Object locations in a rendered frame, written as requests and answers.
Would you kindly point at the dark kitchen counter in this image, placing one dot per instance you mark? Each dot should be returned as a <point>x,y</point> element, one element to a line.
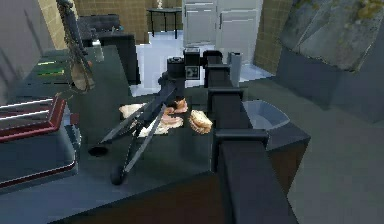
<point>180,156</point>

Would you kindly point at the grey upright cylinder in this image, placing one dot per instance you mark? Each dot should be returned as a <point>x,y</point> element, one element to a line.
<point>235,68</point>

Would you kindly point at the clear bottle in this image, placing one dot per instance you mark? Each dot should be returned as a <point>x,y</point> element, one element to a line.
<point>97,50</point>

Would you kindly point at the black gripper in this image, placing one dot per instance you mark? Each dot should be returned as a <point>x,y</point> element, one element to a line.
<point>175,68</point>

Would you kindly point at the black side table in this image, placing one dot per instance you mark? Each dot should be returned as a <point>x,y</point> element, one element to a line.
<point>165,10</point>

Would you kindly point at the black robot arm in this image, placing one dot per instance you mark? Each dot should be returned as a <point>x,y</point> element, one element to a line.
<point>246,180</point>

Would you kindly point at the green flat item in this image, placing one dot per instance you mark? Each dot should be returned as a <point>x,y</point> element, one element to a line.
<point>50,71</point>

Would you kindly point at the yellow flat item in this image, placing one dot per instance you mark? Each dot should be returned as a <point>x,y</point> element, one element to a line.
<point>46,63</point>

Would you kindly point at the black cupboard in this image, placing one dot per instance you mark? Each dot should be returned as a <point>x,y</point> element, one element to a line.
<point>123,50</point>

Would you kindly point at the red and grey toaster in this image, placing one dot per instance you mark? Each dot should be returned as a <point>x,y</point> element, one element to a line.
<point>33,143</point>

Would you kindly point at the small white ornament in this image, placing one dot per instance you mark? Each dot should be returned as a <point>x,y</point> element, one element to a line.
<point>160,3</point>

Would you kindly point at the pink and white sandwich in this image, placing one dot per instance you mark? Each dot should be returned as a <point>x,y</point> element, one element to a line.
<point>176,111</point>

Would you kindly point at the brown hanging utensil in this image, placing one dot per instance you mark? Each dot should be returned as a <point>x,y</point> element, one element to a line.
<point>80,71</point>

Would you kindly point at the large grey green block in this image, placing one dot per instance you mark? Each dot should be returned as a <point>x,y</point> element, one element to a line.
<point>330,40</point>

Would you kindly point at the tan bread sandwich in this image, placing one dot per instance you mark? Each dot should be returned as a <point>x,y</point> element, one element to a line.
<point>201,122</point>

